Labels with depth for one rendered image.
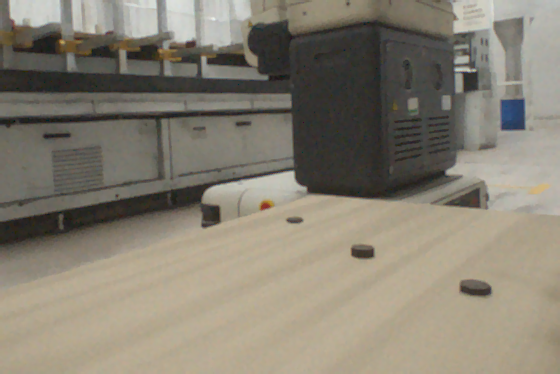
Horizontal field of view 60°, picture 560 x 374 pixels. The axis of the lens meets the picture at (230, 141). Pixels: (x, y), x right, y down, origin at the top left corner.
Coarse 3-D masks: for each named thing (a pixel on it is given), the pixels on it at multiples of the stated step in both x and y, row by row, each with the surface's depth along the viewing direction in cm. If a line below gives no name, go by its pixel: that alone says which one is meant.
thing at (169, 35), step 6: (150, 36) 202; (156, 36) 199; (162, 36) 196; (168, 36) 194; (174, 36) 195; (132, 42) 211; (138, 42) 208; (144, 42) 205; (150, 42) 202; (156, 42) 202
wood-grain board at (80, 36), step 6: (12, 30) 192; (18, 30) 194; (24, 30) 196; (48, 36) 207; (54, 36) 208; (60, 36) 208; (78, 36) 214; (84, 36) 216; (90, 36) 218; (96, 36) 220; (102, 36) 222; (168, 42) 251; (174, 42) 254; (174, 48) 259; (180, 48) 260; (186, 48) 261; (228, 54) 294; (234, 54) 296; (240, 54) 297
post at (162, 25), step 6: (156, 0) 230; (162, 0) 228; (156, 6) 230; (162, 6) 228; (162, 12) 228; (162, 18) 228; (162, 24) 228; (162, 30) 228; (162, 42) 229; (162, 48) 229; (168, 48) 231; (162, 60) 230; (168, 60) 231; (162, 66) 230; (168, 66) 231
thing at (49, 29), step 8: (48, 24) 159; (56, 24) 158; (24, 32) 171; (32, 32) 167; (40, 32) 163; (48, 32) 159; (56, 32) 159; (16, 40) 176; (24, 40) 172; (32, 40) 172
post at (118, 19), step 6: (114, 0) 210; (120, 0) 211; (114, 6) 211; (120, 6) 211; (114, 12) 211; (120, 12) 211; (114, 18) 211; (120, 18) 211; (114, 24) 212; (120, 24) 211; (114, 30) 212; (120, 30) 211; (120, 54) 211; (120, 60) 211; (120, 66) 211; (126, 66) 213
